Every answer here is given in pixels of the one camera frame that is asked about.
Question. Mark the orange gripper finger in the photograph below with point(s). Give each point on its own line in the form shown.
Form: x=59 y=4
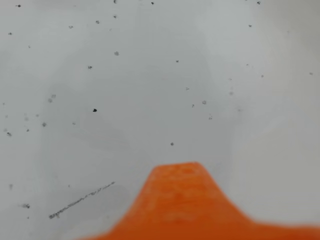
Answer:
x=180 y=200

